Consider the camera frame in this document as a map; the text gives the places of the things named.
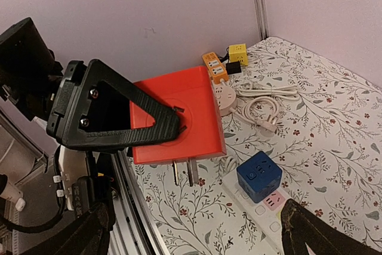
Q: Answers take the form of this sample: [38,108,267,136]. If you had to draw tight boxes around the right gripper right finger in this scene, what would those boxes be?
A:
[281,199,380,254]

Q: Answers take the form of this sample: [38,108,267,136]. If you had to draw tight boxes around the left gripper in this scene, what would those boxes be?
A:
[1,17,180,150]

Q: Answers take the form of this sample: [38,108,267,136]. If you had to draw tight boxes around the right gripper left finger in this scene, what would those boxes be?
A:
[24,202,115,255]

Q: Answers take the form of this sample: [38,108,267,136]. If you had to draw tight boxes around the white multicolour power strip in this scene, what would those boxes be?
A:
[222,171,291,254]

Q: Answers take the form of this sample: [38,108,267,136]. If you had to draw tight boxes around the blue cube socket adapter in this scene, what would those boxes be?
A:
[236,151,282,204]

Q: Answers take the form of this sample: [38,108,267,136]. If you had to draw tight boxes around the red cube socket adapter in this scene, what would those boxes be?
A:
[132,66,226,185]

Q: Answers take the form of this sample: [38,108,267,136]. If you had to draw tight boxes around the yellow cube socket adapter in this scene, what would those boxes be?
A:
[228,44,248,66]

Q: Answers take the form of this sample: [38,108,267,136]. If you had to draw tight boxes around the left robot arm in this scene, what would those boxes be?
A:
[1,17,180,254]

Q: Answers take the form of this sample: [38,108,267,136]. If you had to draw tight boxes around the black plug adapter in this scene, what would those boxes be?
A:
[226,61,242,75]

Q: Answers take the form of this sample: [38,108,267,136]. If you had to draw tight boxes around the floral table mat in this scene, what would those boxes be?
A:
[134,37,381,254]

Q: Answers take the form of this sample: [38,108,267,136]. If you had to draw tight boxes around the pink round power socket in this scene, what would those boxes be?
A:
[213,84,237,117]

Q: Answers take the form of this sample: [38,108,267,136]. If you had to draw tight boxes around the orange power strip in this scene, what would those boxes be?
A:
[202,52,229,85]

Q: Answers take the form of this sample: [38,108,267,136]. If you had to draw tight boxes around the white coiled power cable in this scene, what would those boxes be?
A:
[234,80,301,135]

